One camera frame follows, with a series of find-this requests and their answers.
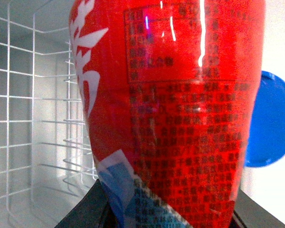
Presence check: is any red iced tea bottle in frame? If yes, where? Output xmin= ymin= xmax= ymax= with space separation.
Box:
xmin=69 ymin=0 xmax=266 ymax=228

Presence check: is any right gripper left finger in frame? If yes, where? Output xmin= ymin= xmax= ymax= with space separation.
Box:
xmin=55 ymin=180 xmax=115 ymax=228

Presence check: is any blue lid handle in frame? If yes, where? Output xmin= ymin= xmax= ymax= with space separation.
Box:
xmin=245 ymin=71 xmax=285 ymax=168

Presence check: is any white wire freezer basket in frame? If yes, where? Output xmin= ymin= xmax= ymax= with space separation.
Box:
xmin=0 ymin=0 xmax=97 ymax=228

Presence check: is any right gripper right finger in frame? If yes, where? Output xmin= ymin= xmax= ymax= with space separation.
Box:
xmin=231 ymin=190 xmax=285 ymax=228

